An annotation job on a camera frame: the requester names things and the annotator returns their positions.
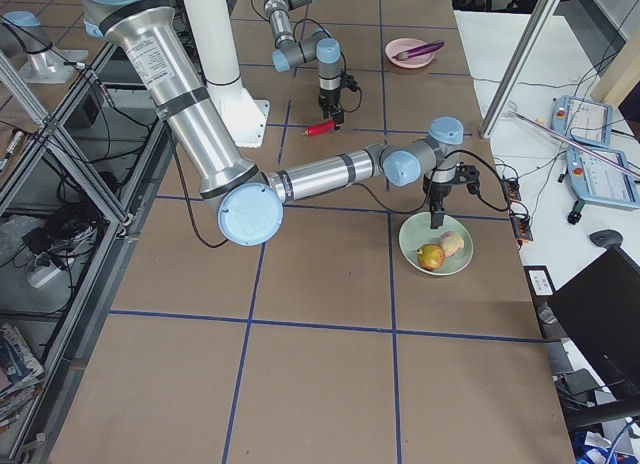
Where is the upper teach pendant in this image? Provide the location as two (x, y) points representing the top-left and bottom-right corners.
(551, 95), (613, 148)

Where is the white power strip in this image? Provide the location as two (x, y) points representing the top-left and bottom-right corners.
(26, 263), (63, 289)

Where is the lower teach pendant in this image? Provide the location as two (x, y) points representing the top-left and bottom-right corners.
(566, 147), (639, 209)

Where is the black monitor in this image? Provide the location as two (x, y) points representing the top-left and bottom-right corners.
(548, 246), (639, 399)

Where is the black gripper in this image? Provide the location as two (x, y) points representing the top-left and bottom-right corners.
(423, 171), (453, 229)
(318, 88), (344, 130)

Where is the purple eggplant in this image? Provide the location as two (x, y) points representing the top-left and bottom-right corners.
(393, 40), (445, 62)

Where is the red chili pepper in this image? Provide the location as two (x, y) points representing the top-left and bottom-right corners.
(304, 120), (335, 136)

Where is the red yellow apple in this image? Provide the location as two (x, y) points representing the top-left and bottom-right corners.
(416, 243), (446, 271)

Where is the green plate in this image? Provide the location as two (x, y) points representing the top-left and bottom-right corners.
(399, 212), (474, 276)

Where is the aluminium frame post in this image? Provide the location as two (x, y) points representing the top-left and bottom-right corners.
(479, 0), (561, 139)

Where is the green pink peach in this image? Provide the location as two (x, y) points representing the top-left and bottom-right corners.
(438, 231), (465, 258)

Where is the pink plate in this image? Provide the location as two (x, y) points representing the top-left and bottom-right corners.
(384, 37), (435, 70)

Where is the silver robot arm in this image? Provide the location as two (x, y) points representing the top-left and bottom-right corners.
(264, 0), (346, 130)
(82, 0), (464, 246)

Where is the grey robot base mount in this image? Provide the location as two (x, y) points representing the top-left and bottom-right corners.
(0, 11), (86, 85)

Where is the white pillar with base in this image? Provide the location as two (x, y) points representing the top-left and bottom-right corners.
(183, 0), (270, 148)

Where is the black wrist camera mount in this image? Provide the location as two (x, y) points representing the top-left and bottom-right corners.
(455, 163), (480, 196)

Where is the stack of magazines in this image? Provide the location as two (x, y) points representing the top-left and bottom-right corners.
(1, 322), (45, 432)

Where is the orange circuit board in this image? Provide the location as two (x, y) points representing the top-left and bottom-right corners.
(502, 177), (533, 247)

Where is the teach pendant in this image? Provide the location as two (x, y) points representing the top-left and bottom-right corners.
(566, 147), (639, 209)
(551, 95), (613, 148)

